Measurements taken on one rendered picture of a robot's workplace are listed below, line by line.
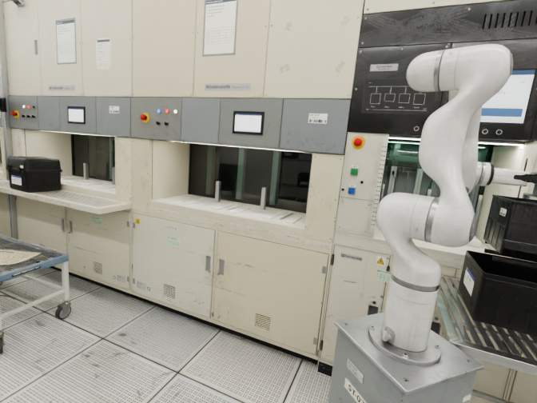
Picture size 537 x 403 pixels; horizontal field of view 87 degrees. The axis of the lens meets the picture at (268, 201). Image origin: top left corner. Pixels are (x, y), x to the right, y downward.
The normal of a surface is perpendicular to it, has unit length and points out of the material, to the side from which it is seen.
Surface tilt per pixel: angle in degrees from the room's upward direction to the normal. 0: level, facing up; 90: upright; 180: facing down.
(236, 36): 90
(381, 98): 90
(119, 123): 90
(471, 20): 90
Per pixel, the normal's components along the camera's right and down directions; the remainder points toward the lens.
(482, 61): -0.62, -0.07
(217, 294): -0.39, 0.13
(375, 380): -0.92, -0.01
